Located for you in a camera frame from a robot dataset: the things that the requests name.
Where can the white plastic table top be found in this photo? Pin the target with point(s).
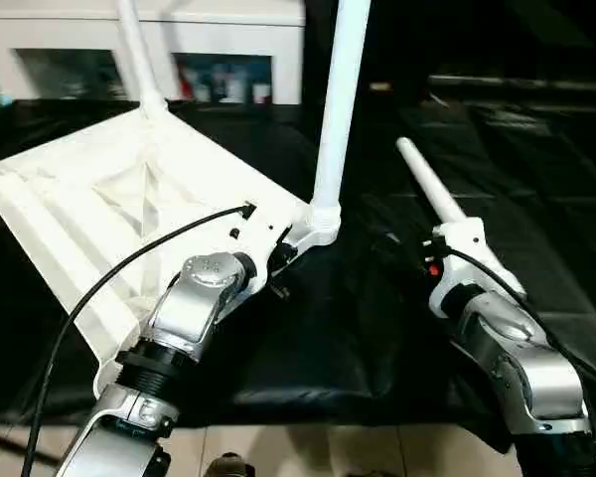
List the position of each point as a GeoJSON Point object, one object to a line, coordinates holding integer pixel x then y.
{"type": "Point", "coordinates": [99, 199]}

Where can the white cabinet with glass doors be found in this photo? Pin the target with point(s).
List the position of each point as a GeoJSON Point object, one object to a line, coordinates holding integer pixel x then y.
{"type": "Point", "coordinates": [228, 30]}

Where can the black mat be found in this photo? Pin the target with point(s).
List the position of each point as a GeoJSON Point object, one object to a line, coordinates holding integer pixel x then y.
{"type": "Point", "coordinates": [328, 338]}

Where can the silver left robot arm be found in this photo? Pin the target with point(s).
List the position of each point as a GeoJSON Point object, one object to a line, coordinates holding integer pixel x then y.
{"type": "Point", "coordinates": [169, 348]}

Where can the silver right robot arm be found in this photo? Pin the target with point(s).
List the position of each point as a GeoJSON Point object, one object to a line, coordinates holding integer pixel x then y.
{"type": "Point", "coordinates": [526, 368]}

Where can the white plastic table leg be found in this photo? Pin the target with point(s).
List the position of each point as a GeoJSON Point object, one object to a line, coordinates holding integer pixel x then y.
{"type": "Point", "coordinates": [340, 99]}
{"type": "Point", "coordinates": [427, 184]}
{"type": "Point", "coordinates": [134, 50]}

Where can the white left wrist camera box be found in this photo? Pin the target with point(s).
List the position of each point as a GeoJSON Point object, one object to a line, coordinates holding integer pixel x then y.
{"type": "Point", "coordinates": [263, 229]}

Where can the black furniture with gold label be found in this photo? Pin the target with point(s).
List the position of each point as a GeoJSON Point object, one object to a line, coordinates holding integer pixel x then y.
{"type": "Point", "coordinates": [497, 40]}

